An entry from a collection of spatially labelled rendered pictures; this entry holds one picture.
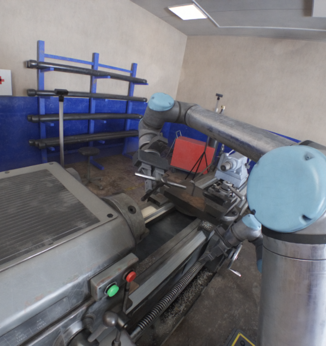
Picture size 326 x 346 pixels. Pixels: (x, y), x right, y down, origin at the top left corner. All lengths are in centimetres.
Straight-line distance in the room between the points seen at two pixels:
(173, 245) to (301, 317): 90
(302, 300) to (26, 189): 64
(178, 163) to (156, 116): 346
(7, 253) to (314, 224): 49
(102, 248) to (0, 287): 20
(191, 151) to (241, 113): 188
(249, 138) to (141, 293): 76
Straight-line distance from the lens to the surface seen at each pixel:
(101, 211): 49
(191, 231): 130
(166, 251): 111
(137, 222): 75
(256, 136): 51
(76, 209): 50
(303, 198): 26
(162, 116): 72
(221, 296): 213
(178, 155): 410
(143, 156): 67
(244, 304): 220
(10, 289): 40
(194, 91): 581
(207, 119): 64
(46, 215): 49
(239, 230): 95
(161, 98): 73
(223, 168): 184
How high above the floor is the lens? 163
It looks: 26 degrees down
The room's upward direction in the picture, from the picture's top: 10 degrees clockwise
